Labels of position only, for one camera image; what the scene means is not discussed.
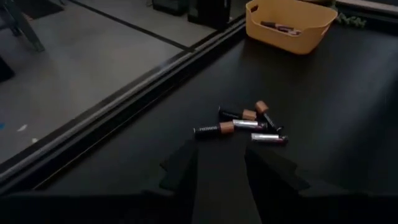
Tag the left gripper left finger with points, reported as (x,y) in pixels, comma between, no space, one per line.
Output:
(183,174)

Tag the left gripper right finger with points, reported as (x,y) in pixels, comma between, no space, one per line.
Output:
(270,180)

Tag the silver battery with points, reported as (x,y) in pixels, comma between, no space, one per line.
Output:
(269,138)
(248,124)

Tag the copper-top black battery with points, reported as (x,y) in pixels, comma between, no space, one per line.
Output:
(214,129)
(273,25)
(290,31)
(236,113)

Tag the yellow plastic bin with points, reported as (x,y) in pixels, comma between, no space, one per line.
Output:
(280,40)

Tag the white floor scrap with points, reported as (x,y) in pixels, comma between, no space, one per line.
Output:
(35,140)
(22,127)

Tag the black computer tower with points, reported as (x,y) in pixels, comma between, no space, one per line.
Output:
(210,14)

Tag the black floor box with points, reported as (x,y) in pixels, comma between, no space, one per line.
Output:
(169,6)

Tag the black floor object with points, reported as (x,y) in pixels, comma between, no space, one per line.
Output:
(4,70)

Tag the grey metal stand leg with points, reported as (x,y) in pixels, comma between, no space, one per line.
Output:
(23,28)

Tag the dark floor mat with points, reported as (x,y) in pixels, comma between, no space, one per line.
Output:
(37,6)

